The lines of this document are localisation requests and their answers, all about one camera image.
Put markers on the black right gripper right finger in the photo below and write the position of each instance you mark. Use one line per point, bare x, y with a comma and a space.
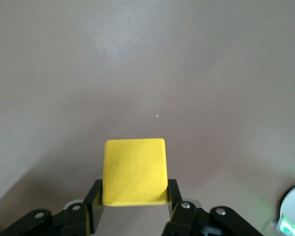
186, 218

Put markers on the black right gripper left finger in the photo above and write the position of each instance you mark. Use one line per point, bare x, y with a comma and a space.
71, 221

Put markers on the yellow wooden block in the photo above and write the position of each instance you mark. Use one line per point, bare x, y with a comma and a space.
135, 172

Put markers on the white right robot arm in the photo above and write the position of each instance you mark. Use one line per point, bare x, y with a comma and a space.
293, 204

